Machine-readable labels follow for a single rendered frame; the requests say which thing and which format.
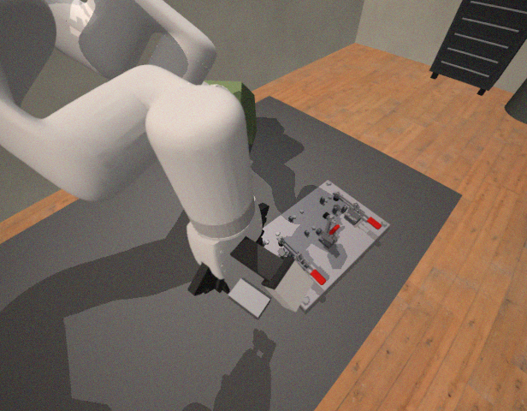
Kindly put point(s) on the toggle clamp with red handle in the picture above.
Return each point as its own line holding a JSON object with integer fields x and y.
{"x": 354, "y": 213}
{"x": 304, "y": 264}

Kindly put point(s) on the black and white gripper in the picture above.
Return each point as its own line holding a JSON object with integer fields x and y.
{"x": 213, "y": 254}

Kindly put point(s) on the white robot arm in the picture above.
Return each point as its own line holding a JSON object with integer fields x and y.
{"x": 98, "y": 145}

